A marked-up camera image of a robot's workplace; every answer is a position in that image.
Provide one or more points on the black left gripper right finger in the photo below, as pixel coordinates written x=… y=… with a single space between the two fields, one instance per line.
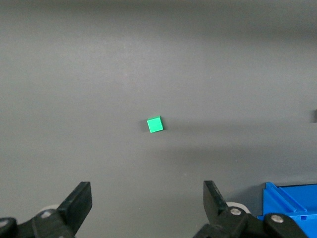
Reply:
x=215 y=205

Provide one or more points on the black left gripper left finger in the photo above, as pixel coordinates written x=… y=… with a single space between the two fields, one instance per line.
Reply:
x=74 y=205

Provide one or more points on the blue plastic storage bin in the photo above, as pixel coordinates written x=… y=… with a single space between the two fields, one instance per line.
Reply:
x=297 y=198

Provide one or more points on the green cube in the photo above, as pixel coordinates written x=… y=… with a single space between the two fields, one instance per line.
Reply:
x=155 y=124

